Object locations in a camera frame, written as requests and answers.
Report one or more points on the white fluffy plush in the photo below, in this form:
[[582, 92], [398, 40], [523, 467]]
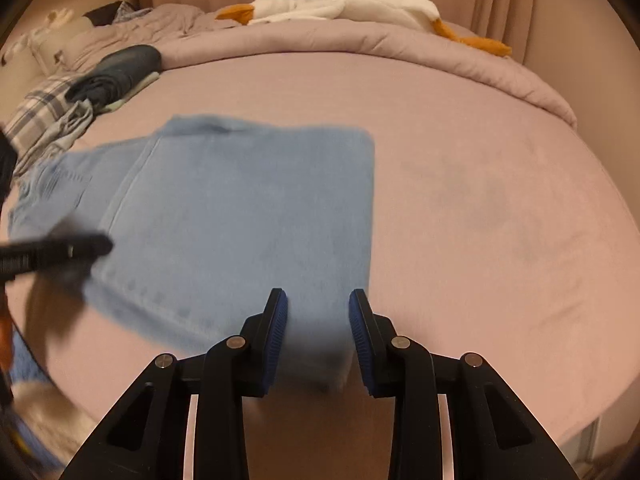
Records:
[[45, 405]]

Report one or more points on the dark folded garment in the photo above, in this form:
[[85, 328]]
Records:
[[120, 67]]

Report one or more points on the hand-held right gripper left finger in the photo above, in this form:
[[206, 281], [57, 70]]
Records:
[[277, 345]]

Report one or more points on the light blue denim pants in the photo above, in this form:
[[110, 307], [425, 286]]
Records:
[[225, 210]]

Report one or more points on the plaid pillow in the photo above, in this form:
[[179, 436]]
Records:
[[40, 100]]

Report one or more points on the bed with pink sheet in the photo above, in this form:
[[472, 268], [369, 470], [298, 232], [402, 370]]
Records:
[[475, 185]]

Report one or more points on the small crumpled light blue garment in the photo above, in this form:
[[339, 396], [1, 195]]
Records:
[[65, 125]]

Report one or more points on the light green folded cloth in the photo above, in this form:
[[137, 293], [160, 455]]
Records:
[[142, 82]]

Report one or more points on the mauve duvet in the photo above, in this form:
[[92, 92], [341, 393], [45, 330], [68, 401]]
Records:
[[350, 45]]

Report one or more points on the beige pillow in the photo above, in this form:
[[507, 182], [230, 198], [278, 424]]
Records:
[[55, 45]]

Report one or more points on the white goose plush toy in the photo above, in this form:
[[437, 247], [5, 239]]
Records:
[[375, 5]]

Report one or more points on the dark clothing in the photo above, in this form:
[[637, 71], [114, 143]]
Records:
[[102, 14]]

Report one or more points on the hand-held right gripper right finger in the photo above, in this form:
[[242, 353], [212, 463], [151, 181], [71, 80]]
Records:
[[359, 345]]

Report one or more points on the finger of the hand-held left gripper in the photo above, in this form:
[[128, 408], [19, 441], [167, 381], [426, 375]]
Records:
[[55, 252]]

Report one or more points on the blue checked shirt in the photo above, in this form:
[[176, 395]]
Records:
[[131, 11]]

